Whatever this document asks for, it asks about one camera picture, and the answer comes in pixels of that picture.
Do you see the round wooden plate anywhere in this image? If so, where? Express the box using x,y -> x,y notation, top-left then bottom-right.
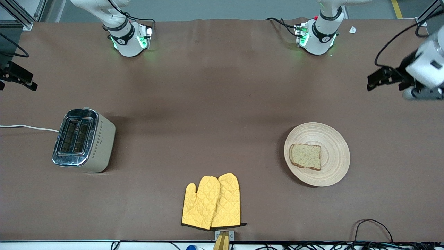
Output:
284,122 -> 350,187

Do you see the brown bread slice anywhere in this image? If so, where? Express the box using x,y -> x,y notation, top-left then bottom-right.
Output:
289,143 -> 322,171

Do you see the silver beige two-slot toaster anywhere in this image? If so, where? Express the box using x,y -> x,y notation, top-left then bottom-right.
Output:
52,107 -> 116,173

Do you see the yellow quilted oven mitt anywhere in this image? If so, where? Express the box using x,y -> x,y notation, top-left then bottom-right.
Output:
211,173 -> 247,228
182,176 -> 221,230

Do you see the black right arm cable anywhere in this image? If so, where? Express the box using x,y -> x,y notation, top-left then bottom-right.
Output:
0,33 -> 29,58

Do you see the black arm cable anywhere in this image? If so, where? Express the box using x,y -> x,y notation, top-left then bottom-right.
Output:
375,19 -> 431,70
0,33 -> 29,58

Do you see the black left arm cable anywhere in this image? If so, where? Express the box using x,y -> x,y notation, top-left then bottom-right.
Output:
375,19 -> 431,70

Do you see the white toaster power cable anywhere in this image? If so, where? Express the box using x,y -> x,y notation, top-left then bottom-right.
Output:
0,124 -> 59,133

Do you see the aluminium frame profile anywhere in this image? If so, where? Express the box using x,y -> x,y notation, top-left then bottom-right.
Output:
0,0 -> 45,31
415,0 -> 444,26

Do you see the green lit base connector bracket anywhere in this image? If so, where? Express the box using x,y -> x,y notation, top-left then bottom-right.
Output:
294,23 -> 310,48
138,25 -> 154,50

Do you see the black base cable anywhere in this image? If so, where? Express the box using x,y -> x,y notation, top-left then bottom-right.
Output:
266,17 -> 299,37
123,13 -> 156,25

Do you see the black looped cable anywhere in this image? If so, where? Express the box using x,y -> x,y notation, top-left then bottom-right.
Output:
352,219 -> 394,243

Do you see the black cable bundle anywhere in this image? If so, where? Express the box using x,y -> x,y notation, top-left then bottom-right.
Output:
257,241 -> 444,250

